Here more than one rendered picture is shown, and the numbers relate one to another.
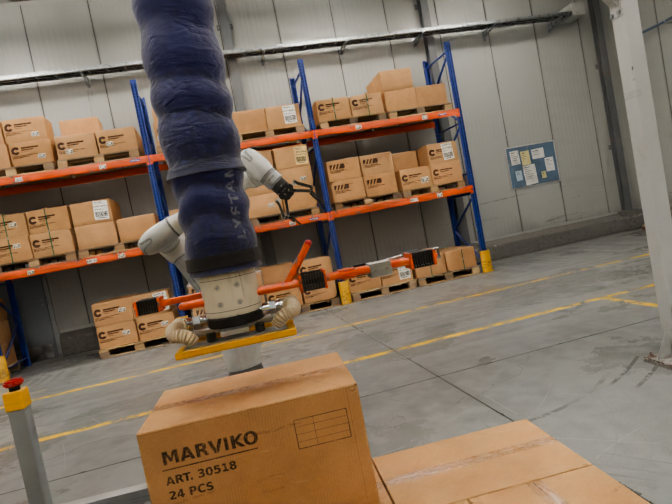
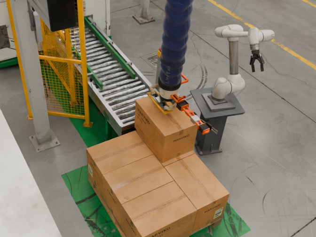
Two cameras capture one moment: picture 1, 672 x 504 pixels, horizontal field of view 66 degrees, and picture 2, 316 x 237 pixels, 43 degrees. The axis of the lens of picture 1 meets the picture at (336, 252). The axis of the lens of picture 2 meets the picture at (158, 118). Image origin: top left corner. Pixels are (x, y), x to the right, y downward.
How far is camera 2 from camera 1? 3.34 m
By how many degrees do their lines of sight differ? 68
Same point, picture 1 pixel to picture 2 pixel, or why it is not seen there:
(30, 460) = (158, 70)
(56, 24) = not seen: outside the picture
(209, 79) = (171, 41)
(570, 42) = not seen: outside the picture
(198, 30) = (172, 27)
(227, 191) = (167, 70)
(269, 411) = (152, 122)
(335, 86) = not seen: outside the picture
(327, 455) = (157, 141)
